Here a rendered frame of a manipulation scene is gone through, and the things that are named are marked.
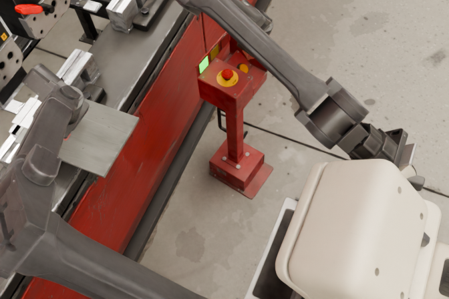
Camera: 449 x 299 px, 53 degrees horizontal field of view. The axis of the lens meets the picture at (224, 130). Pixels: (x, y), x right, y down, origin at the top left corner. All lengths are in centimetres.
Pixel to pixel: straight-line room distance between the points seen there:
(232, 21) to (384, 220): 44
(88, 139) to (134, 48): 43
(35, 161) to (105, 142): 57
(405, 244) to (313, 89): 32
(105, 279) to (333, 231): 30
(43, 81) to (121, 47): 54
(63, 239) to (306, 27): 233
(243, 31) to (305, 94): 16
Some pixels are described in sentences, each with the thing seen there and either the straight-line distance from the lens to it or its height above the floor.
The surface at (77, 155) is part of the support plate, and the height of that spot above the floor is 100.
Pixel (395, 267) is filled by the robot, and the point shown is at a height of 134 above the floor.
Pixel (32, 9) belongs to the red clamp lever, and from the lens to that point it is 107.
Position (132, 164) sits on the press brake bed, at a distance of 158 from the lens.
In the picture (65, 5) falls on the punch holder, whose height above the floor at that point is 119.
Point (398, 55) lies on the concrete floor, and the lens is 271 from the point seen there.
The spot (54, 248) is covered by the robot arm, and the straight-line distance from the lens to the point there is 55.
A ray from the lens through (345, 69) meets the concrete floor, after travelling 257.
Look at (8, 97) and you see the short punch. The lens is 119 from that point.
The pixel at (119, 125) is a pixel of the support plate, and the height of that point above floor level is 100.
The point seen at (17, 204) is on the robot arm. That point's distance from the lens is 56.
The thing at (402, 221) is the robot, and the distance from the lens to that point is 69.
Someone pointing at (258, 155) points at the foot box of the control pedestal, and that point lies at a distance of 208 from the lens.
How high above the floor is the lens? 197
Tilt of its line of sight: 59 degrees down
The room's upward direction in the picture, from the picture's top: 4 degrees counter-clockwise
